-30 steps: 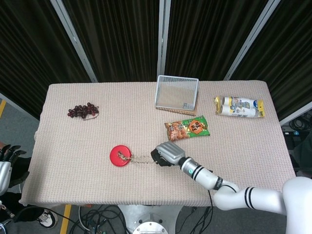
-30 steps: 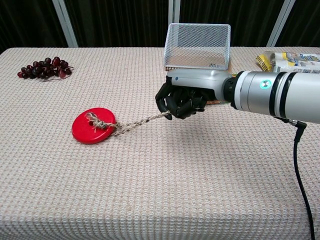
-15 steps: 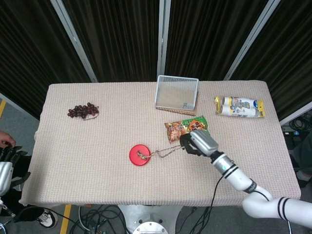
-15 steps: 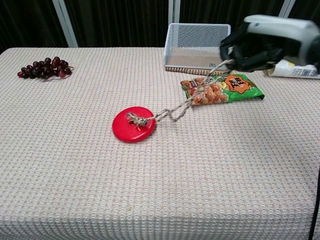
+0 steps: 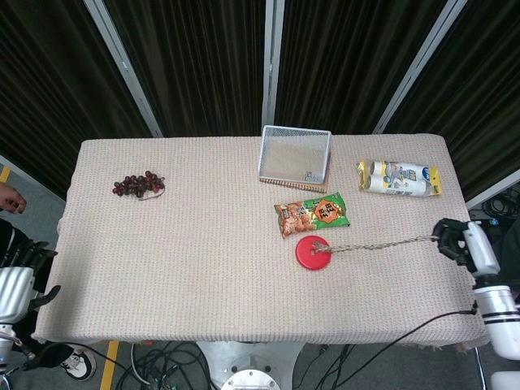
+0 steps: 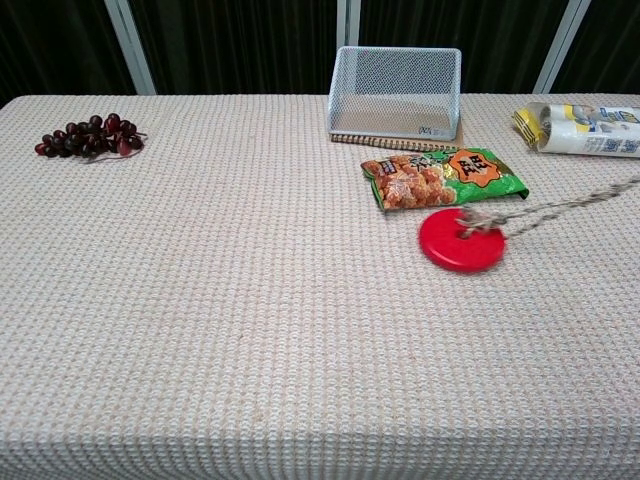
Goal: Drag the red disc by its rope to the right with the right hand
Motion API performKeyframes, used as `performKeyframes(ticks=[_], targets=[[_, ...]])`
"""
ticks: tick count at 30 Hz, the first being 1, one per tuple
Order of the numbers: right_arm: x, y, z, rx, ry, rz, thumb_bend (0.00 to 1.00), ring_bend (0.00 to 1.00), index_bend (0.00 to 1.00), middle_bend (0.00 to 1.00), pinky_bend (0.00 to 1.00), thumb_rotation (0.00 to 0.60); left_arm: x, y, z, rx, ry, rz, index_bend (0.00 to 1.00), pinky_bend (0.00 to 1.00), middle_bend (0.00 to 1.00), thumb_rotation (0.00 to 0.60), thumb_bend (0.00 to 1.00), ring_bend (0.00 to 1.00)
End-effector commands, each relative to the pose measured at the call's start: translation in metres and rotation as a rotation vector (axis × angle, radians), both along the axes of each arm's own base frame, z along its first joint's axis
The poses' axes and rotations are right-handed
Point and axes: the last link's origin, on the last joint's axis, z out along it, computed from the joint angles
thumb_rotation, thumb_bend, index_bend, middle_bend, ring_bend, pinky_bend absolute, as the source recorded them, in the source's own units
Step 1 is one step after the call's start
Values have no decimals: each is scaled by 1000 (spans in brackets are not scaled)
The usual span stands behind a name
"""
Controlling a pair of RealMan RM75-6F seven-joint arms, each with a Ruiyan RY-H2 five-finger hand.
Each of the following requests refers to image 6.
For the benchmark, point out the beige waffle tablecloth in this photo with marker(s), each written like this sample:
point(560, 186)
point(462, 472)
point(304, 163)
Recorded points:
point(250, 300)

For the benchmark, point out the white mesh metal basket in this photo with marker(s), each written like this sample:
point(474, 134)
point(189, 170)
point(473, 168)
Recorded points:
point(395, 75)

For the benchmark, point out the yellow white snack package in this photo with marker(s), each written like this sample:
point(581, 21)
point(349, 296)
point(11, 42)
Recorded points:
point(585, 132)

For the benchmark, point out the grey partition post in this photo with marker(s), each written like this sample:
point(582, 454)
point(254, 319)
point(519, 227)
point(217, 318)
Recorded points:
point(562, 47)
point(348, 22)
point(132, 50)

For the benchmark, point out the red plastic disc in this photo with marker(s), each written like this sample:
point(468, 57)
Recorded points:
point(450, 252)

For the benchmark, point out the dark curtain panel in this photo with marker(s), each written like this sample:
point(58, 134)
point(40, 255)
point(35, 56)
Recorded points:
point(55, 45)
point(475, 35)
point(610, 45)
point(240, 45)

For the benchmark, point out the brown spiral notebook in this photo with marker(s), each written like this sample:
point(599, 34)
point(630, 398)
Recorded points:
point(400, 144)

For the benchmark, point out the dark red grape bunch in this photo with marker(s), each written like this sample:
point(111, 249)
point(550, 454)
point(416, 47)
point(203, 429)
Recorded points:
point(90, 135)

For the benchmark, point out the green orange snack bag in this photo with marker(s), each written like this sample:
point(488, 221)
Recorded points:
point(425, 185)

